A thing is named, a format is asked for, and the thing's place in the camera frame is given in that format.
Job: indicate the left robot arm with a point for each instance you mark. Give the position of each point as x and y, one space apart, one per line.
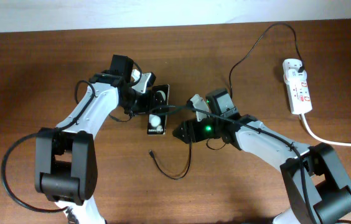
66 170

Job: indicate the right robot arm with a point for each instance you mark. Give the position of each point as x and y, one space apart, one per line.
316 182

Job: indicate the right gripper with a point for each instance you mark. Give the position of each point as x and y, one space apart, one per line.
191 128

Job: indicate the white USB wall adapter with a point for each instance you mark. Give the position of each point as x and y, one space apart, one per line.
293 70

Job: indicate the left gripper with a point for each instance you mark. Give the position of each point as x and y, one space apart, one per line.
147 106

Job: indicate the white power strip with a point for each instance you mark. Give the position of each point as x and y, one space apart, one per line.
298 94

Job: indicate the black smartphone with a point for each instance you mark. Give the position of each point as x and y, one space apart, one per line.
157 121

